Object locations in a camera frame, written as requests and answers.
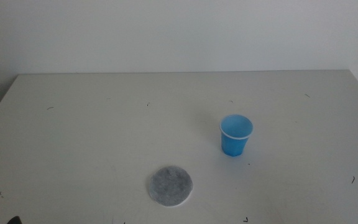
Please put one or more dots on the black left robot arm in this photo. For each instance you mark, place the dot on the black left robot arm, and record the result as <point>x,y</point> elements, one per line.
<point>15,220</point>

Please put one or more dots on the blue plastic cup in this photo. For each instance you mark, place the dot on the blue plastic cup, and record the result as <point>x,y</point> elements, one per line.
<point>233,146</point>

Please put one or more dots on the grey round felt cup mat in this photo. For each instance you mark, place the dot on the grey round felt cup mat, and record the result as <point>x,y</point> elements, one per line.
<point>170,186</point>

